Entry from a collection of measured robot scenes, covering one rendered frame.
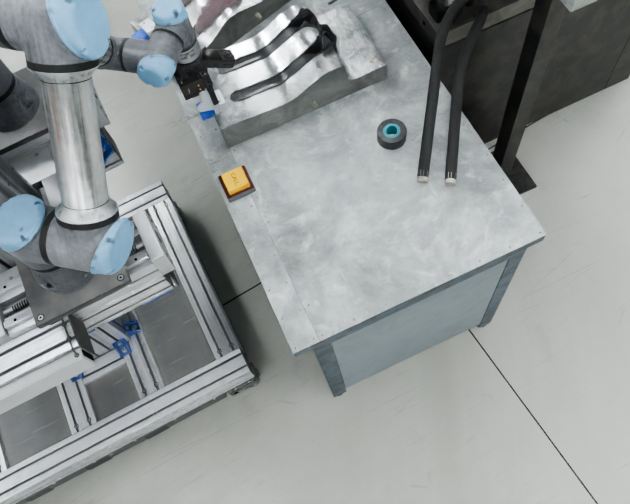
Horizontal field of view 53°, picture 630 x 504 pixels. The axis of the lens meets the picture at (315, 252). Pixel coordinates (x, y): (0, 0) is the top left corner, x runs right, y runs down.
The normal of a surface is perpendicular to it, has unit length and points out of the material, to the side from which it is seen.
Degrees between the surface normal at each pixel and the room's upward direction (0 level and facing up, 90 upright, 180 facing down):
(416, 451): 0
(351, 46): 0
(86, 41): 84
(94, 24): 84
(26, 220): 8
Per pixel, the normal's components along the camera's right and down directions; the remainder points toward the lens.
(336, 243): -0.11, -0.40
